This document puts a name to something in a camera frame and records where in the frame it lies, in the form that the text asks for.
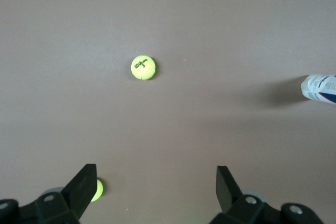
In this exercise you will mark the yellow tennis ball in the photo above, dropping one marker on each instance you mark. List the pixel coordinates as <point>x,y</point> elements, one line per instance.
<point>143,67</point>
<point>97,190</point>

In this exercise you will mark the white blue tennis ball can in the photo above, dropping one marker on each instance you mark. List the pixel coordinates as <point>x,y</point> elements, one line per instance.
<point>320,89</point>

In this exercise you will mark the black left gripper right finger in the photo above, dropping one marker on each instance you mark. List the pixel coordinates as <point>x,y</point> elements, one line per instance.
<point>244,208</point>

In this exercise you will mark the brown table cover cloth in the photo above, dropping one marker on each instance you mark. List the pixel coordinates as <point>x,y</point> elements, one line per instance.
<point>168,11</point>

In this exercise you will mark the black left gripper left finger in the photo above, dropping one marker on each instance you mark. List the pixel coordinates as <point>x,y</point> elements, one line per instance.
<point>65,203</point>

